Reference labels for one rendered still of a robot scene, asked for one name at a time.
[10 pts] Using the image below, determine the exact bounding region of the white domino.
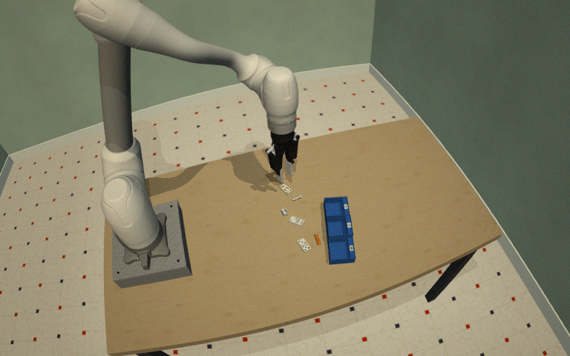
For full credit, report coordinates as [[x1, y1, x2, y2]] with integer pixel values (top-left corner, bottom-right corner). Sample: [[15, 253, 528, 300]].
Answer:
[[289, 216, 305, 227], [297, 238, 311, 252]]

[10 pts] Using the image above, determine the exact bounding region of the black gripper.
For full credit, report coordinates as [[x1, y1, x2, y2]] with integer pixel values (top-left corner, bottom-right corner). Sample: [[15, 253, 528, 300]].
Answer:
[[265, 131, 300, 182]]

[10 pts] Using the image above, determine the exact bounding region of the blue rack of labelled bins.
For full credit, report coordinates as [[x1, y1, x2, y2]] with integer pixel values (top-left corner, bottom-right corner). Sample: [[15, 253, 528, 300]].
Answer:
[[324, 197, 356, 265]]

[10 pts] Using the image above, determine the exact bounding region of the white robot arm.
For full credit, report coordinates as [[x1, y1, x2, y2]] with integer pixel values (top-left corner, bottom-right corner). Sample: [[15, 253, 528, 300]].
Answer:
[[73, 0, 298, 270]]

